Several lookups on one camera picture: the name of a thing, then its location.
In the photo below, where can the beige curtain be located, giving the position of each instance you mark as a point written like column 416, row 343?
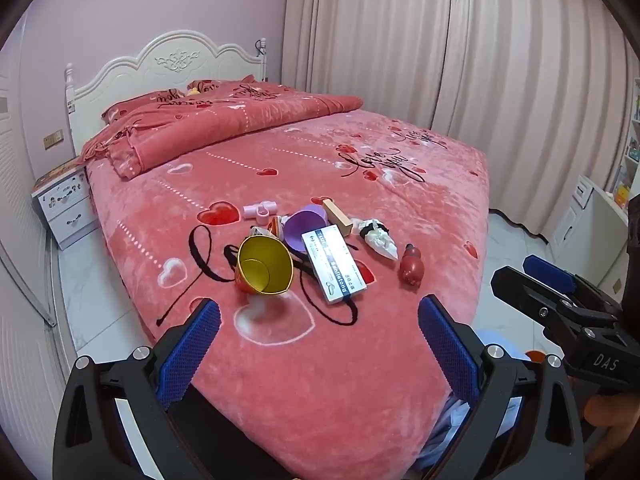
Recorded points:
column 425, row 60

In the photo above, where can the person's right hand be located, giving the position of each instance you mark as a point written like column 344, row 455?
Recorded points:
column 617, row 430

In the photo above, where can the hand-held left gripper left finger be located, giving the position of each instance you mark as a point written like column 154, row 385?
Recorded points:
column 190, row 350

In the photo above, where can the purple plastic cup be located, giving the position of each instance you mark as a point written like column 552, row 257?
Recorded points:
column 305, row 232

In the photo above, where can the white carved headboard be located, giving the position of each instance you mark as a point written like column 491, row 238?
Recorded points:
column 175, row 67

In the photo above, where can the pink pipe fitting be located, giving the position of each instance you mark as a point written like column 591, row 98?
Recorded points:
column 260, row 208

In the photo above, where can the person's dark clothing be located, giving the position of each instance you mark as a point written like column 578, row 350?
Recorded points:
column 632, row 260

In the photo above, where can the pink printed pillow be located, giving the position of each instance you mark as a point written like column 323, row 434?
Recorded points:
column 135, row 107
column 225, row 86

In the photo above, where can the pink heart print blanket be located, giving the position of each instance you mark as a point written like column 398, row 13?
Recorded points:
column 300, row 170

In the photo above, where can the wooden block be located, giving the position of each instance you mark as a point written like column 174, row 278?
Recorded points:
column 336, row 215

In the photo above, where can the red pig toy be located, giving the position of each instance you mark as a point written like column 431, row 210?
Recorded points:
column 411, row 270

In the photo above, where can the white nightstand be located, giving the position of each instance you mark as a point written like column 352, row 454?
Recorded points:
column 65, row 210

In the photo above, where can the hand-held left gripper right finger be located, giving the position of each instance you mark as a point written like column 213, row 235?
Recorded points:
column 445, row 345

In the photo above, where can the white black wrapper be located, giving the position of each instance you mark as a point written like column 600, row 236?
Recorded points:
column 377, row 240

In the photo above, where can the white shelf with items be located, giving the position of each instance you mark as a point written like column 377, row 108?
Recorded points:
column 627, row 160

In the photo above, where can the yellow metal cup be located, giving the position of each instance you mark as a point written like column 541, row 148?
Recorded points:
column 260, row 270

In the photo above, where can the orange plastic basin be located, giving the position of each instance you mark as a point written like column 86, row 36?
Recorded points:
column 535, row 357

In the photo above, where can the folded pink quilt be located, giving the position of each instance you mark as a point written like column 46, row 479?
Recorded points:
column 225, row 125

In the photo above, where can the wall socket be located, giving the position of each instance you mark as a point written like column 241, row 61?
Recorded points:
column 53, row 139

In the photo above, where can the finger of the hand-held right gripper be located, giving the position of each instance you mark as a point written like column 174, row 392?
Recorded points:
column 545, row 267
column 515, row 290

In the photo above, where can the white cabinet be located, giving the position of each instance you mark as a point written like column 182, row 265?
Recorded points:
column 587, row 220

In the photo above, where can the small white orange toy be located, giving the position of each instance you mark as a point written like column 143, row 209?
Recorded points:
column 272, row 225

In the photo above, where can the white blue medicine box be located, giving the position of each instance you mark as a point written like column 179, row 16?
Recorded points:
column 330, row 265

